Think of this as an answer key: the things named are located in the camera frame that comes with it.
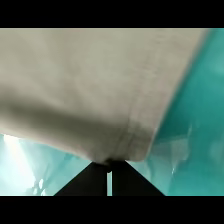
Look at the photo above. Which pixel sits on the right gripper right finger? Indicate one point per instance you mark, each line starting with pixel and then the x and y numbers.
pixel 133 181

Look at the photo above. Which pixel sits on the grey-brown garment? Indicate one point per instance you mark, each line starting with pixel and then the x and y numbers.
pixel 93 86

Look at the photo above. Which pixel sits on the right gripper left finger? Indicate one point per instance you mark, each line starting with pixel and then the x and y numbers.
pixel 90 181

